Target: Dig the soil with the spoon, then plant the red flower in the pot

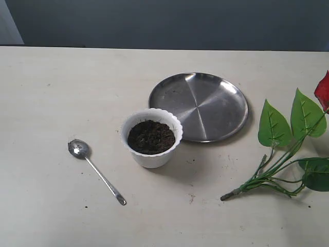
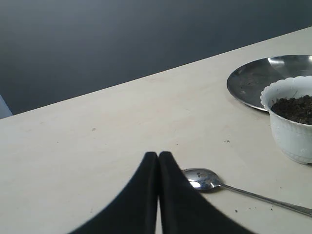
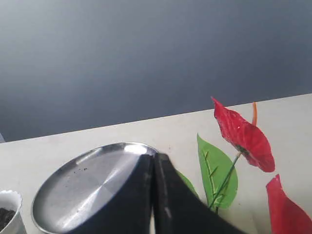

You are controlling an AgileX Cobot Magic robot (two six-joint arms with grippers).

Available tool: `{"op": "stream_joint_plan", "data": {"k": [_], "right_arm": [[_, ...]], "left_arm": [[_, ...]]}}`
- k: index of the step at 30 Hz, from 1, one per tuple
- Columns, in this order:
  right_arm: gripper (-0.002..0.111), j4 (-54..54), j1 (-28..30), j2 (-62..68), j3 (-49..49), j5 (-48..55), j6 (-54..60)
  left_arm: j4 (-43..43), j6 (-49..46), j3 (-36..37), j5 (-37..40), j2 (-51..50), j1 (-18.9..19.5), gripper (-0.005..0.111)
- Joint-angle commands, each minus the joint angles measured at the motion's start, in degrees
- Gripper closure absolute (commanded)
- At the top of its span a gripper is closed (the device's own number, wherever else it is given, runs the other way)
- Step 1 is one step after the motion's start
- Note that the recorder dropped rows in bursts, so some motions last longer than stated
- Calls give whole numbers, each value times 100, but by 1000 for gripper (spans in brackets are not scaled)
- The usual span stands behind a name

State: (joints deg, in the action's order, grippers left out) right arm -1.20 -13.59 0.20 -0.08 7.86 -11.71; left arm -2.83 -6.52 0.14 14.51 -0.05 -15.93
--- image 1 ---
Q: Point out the small metal spoon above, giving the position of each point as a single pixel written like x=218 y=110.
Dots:
x=81 y=150

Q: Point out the artificial red anthurium plant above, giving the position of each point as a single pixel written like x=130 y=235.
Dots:
x=285 y=138

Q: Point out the white scalloped plastic pot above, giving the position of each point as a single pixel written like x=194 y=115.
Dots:
x=157 y=115

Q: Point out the dark brown potting soil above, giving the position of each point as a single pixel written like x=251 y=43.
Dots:
x=150 y=137

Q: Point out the round stainless steel plate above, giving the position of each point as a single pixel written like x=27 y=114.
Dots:
x=209 y=108

